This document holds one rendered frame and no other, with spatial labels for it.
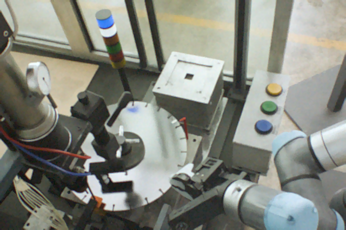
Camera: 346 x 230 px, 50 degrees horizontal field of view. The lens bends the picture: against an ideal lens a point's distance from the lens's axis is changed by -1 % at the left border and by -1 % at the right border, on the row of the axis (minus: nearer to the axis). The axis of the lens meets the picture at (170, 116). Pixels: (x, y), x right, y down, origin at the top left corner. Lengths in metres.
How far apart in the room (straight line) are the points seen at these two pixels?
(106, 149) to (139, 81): 0.64
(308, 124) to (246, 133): 1.16
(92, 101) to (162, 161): 0.32
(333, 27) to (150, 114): 1.96
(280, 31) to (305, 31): 1.62
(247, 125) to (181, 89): 0.23
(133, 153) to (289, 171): 0.41
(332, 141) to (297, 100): 1.56
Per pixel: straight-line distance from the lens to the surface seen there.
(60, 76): 1.52
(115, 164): 0.88
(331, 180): 1.19
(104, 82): 1.44
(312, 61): 2.53
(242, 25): 1.09
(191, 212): 0.72
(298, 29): 2.73
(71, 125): 0.70
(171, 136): 0.99
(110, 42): 1.08
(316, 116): 2.23
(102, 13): 1.05
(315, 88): 2.35
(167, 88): 1.16
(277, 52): 1.17
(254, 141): 1.04
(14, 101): 0.57
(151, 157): 0.96
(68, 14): 1.41
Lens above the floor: 1.77
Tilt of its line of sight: 53 degrees down
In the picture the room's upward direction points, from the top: 11 degrees counter-clockwise
